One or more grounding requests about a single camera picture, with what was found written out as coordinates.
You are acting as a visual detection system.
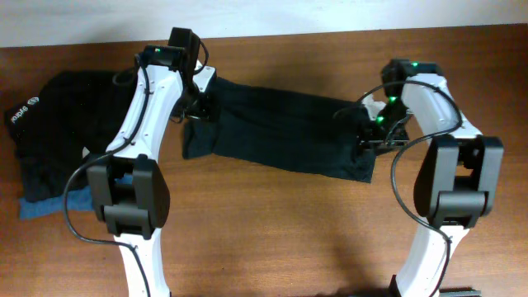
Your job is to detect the dark green t-shirt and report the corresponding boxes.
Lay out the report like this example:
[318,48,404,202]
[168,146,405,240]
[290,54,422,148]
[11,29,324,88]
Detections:
[182,78,385,183]

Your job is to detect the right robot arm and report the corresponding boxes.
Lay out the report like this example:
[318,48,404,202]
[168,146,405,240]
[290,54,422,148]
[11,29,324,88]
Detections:
[358,59,504,296]

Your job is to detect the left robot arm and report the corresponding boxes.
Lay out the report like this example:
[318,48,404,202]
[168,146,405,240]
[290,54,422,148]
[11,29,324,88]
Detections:
[87,27,215,296]

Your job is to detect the black folded garment with logo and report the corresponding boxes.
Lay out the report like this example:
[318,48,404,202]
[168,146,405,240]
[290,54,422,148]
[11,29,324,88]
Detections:
[4,69,137,203]

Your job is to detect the blue denim jeans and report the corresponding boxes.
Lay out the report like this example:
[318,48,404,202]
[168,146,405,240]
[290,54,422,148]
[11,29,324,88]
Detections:
[18,186,92,220]

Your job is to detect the right black cable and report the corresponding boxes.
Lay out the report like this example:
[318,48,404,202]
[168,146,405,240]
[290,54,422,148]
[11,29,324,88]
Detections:
[332,80,463,297]

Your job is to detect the black cable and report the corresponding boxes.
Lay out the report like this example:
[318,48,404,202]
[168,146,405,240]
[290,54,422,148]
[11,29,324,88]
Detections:
[332,80,463,297]
[63,53,152,297]

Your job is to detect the left black cable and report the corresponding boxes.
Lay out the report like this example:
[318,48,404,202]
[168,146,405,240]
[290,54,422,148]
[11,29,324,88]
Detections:
[63,53,152,297]

